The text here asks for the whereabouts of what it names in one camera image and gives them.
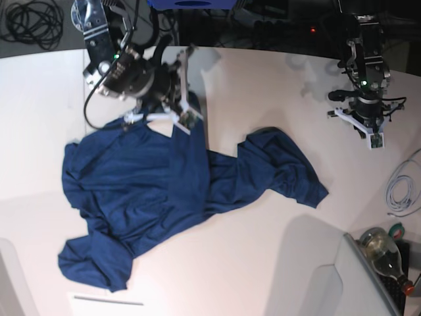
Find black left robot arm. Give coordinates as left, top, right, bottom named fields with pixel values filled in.
left=328, top=1, right=407, bottom=133

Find coiled light grey cable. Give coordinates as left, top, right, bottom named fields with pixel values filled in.
left=385, top=157, right=421, bottom=218

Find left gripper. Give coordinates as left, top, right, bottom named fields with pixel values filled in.
left=351, top=97, right=384, bottom=128

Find dark blue t-shirt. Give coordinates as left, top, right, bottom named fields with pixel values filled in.
left=58, top=121, right=328, bottom=292

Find green tape roll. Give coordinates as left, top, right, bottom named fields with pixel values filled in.
left=388, top=223, right=405, bottom=240

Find blue box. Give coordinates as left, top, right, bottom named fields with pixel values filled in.
left=147, top=0, right=237, bottom=11

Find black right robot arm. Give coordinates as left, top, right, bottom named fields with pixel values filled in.
left=71, top=1, right=188, bottom=130

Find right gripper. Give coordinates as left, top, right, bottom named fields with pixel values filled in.
left=140, top=38, right=182, bottom=114

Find black cables on floor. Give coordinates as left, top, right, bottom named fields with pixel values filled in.
left=149, top=6, right=180, bottom=46

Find clear plastic bottle red cap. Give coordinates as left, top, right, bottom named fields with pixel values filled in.
left=359, top=227, right=414, bottom=296

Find coiled black cable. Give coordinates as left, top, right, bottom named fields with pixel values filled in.
left=0, top=0, right=65, bottom=51

